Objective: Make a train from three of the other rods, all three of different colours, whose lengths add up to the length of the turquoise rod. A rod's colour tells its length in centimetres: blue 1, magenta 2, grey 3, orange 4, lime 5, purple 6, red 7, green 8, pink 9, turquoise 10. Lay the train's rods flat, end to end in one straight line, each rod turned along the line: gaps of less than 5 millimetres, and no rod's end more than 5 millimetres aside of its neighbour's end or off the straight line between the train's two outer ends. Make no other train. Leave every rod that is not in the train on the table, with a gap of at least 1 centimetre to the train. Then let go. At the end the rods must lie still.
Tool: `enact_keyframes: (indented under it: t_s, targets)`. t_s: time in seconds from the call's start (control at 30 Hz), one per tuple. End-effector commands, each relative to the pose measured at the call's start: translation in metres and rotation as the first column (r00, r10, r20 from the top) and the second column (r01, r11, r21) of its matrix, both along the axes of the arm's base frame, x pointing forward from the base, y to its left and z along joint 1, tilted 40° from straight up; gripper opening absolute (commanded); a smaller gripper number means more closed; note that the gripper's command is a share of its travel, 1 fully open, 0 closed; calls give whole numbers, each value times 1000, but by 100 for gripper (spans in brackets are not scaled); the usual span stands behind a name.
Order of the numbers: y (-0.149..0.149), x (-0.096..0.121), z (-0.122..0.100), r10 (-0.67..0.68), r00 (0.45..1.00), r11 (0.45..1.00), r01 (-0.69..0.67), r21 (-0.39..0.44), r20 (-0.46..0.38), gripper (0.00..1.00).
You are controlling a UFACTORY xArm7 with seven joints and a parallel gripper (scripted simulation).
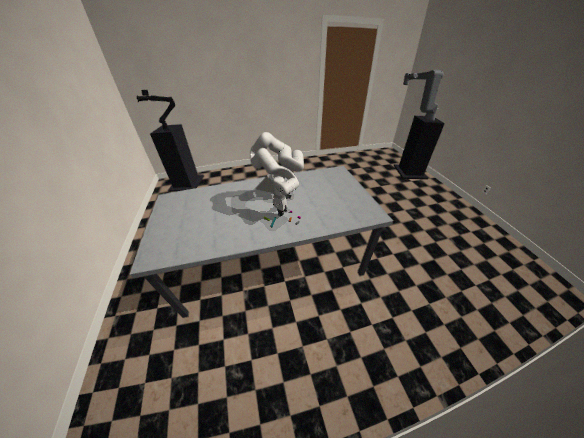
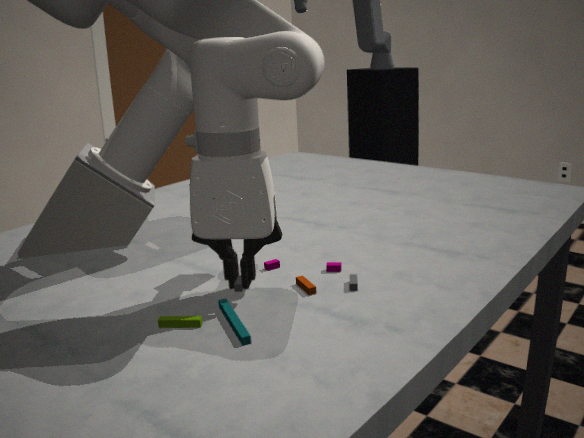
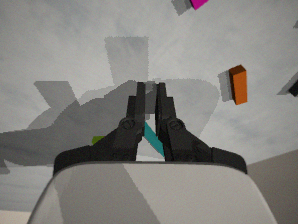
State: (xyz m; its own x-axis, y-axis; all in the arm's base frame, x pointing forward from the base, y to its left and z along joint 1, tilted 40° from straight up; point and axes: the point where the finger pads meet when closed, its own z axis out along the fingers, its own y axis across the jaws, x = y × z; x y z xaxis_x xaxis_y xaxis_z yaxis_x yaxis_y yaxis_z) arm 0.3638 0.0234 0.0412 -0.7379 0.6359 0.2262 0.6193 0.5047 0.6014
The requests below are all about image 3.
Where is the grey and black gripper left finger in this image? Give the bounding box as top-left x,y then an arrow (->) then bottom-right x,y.
52,82 -> 146,177

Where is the lime green rod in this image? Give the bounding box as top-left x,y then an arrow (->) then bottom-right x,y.
92,136 -> 105,145

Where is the dark grey rod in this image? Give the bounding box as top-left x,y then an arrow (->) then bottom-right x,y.
288,80 -> 298,97
145,83 -> 157,114

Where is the orange rectangular block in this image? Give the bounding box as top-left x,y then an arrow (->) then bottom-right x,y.
229,65 -> 247,105

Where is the magenta rod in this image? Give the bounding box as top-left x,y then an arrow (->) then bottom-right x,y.
190,0 -> 208,10

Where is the turquoise rod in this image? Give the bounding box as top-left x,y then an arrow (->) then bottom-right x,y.
144,122 -> 164,157

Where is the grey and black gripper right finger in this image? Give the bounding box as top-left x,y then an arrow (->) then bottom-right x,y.
155,82 -> 248,175

